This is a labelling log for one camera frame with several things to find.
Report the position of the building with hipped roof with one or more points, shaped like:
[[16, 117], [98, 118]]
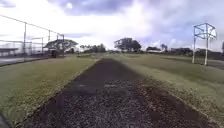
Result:
[[60, 45]]

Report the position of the grass lawn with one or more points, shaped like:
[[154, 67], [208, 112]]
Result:
[[36, 83], [186, 76]]

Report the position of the dark asphalt track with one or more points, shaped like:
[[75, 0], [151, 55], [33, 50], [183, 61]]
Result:
[[213, 62]]

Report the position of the dark gravel path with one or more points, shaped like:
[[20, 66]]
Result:
[[113, 100]]

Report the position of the broad dark tree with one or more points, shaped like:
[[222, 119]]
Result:
[[127, 44]]

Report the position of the grey paved court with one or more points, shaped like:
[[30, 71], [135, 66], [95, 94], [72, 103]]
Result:
[[16, 60]]

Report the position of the row of distant trees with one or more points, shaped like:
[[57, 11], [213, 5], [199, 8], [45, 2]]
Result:
[[93, 48]]

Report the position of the white metal frame tower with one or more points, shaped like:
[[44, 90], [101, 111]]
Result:
[[204, 38]]

